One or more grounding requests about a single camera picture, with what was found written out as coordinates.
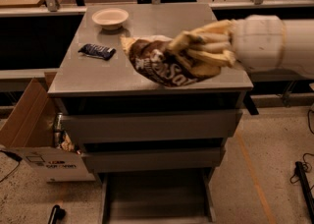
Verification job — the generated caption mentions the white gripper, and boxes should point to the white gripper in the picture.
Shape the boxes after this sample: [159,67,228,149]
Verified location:
[168,15,285,78]

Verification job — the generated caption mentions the brown chip bag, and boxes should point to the brown chip bag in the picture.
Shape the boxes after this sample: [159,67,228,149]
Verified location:
[121,35,221,87]

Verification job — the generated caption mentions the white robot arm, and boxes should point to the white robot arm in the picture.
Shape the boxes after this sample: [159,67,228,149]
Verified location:
[167,15,314,79]

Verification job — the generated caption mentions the grey top drawer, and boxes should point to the grey top drawer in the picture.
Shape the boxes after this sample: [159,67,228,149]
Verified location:
[62,110,242,144]

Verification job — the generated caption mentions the grey drawer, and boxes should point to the grey drawer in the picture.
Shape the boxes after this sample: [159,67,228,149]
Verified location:
[82,147,226,173]
[62,110,242,144]
[99,169,217,224]

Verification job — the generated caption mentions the grey middle drawer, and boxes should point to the grey middle drawer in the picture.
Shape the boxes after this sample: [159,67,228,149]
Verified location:
[82,147,226,173]

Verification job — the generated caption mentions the grey drawer cabinet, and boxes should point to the grey drawer cabinet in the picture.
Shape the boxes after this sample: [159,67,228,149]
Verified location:
[47,2,254,183]

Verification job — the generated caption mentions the grey bottom drawer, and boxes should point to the grey bottom drawer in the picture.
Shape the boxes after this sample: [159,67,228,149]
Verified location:
[99,169,217,224]

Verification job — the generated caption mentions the white bowl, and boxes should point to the white bowl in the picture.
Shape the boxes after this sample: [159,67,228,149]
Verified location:
[92,8,129,30]

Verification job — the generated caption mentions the dark blue snack bar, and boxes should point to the dark blue snack bar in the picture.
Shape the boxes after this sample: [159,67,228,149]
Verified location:
[78,44,116,61]

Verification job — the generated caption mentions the crumpled wrapper in box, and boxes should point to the crumpled wrapper in box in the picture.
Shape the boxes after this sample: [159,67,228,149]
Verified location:
[57,132,81,154]

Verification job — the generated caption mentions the metal can in box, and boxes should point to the metal can in box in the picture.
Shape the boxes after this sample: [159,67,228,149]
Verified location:
[53,113,64,148]

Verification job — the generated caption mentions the cardboard box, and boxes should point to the cardboard box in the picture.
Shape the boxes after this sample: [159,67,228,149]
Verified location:
[0,79,95,182]

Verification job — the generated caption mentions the black object on floor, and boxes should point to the black object on floor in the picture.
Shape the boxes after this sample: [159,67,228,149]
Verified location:
[48,204,66,224]

